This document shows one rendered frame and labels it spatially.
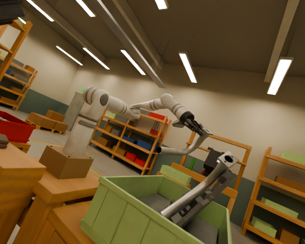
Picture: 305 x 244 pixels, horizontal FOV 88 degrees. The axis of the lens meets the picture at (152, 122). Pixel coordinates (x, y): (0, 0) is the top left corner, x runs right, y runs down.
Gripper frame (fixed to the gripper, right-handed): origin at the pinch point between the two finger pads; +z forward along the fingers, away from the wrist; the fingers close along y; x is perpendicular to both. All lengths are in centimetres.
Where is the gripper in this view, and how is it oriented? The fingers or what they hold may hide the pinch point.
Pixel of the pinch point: (203, 133)
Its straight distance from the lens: 80.5
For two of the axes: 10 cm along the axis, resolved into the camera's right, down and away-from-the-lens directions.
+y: 7.4, 1.3, 6.6
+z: 4.7, 6.0, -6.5
